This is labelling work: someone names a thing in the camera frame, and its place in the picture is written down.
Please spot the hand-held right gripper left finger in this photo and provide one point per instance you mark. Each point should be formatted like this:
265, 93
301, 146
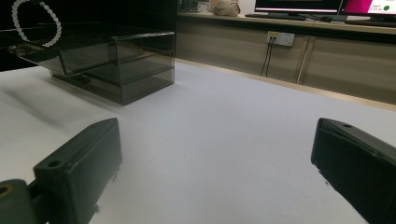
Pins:
84, 161

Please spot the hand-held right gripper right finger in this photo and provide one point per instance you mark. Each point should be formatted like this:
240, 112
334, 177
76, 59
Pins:
358, 168

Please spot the smoky acrylic drawer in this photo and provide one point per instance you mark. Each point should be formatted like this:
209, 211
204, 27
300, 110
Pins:
87, 56
134, 71
137, 91

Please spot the smoky acrylic drawer organizer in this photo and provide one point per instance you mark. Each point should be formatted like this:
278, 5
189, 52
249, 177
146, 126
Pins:
146, 71

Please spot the beige wooden counter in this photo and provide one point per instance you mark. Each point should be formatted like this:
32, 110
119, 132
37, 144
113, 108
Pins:
348, 65

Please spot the black computer mouse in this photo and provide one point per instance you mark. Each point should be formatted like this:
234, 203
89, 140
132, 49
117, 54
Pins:
326, 19

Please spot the black computer monitor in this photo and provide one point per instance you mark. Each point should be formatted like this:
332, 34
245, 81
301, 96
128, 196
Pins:
370, 6
295, 4

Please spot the small white box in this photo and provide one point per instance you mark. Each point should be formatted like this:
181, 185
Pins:
203, 6

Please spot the beige bag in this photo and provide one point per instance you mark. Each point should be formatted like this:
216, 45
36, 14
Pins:
226, 7

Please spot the white wall socket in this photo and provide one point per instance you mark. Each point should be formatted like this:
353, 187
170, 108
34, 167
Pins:
280, 38

